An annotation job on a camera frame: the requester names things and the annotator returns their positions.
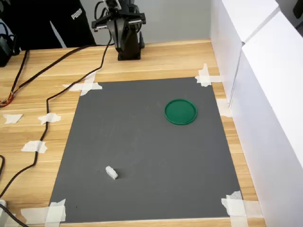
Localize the white partition board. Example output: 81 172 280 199
229 9 303 227
209 0 281 112

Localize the long black camera cable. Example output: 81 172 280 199
0 3 114 198

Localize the round green lid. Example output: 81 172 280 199
164 98 198 126

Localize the black cable with coloured wires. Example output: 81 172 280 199
0 49 30 105

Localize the dark grey mat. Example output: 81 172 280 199
48 77 243 224

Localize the small white plastic terminal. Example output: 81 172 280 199
105 166 119 181

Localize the black device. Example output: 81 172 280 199
0 35 21 68

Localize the white tape strip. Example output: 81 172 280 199
62 82 103 92
216 99 234 118
221 198 263 218
195 75 224 84
20 207 67 225
45 198 67 224
198 63 211 87
80 70 97 96
226 190 249 227

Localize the white tape piece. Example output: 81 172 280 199
2 113 24 124
20 140 48 154
37 113 62 125

